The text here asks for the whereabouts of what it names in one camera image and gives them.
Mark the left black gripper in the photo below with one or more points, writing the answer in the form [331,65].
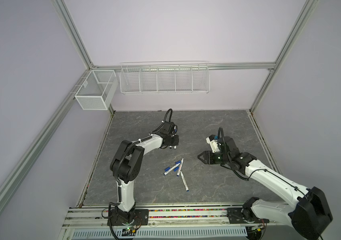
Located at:
[176,137]

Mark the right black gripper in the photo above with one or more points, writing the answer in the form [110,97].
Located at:
[207,156]

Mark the blue white marker bottom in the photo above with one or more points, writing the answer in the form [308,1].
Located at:
[184,181]

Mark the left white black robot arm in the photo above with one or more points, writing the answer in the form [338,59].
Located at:
[127,162]

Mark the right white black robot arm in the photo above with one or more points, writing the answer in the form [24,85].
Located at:
[304,209]

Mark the white mesh box basket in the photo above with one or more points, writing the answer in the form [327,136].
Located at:
[97,90]

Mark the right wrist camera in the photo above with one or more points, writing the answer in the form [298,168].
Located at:
[212,140]

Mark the white wire shelf basket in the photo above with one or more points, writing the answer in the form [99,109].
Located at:
[165,77]

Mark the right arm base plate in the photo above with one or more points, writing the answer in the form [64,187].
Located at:
[240,216]

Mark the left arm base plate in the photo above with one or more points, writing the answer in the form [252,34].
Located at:
[134,217]

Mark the white vented cable tray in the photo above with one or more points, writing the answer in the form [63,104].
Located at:
[161,233]

